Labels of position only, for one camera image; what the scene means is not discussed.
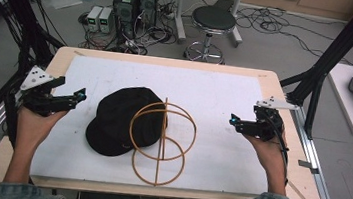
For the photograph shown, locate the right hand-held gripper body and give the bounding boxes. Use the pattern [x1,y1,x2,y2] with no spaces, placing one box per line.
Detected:
[249,93,301,146]

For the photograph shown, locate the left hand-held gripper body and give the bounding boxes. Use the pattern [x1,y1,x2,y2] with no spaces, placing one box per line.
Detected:
[12,62,68,120]

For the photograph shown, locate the person's left hand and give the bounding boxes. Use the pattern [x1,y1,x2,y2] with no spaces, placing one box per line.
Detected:
[12,103,70,158]

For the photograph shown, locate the person's right hand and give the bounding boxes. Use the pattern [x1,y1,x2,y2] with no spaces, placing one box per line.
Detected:
[238,130,292,185]

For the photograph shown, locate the white table mat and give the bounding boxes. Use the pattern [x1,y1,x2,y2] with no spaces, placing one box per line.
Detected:
[28,51,283,199]

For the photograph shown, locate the black cap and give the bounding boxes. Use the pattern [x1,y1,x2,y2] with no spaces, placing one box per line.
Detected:
[83,81,173,163]

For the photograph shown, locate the grey power supply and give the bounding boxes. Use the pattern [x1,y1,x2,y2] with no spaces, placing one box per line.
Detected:
[85,4,105,32]
[97,5,115,35]

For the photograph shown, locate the white stand leg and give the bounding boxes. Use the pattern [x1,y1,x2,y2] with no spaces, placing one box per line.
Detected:
[170,0,192,45]
[226,0,248,50]

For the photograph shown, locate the black computer tower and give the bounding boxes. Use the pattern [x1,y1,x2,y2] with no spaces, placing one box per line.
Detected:
[108,0,140,40]
[135,0,160,28]

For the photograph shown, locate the black round stool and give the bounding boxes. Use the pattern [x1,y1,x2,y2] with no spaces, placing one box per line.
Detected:
[182,2,239,67]

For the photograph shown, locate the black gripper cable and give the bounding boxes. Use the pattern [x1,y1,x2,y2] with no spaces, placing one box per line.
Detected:
[256,115,297,188]

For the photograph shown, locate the small metal bracket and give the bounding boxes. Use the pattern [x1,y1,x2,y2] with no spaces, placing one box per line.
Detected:
[296,159,322,175]

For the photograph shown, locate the black frame post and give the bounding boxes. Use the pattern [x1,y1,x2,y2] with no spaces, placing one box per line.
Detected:
[0,0,71,164]
[274,0,353,145]

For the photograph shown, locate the tan wire hat stand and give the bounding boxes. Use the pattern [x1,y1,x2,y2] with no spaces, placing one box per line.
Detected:
[122,92,201,192]

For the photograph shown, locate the tangle of floor cables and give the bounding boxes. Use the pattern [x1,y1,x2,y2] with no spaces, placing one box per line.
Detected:
[75,0,181,60]

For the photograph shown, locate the long black floor cables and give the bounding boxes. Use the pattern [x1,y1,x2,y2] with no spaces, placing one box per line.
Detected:
[231,3,353,67]

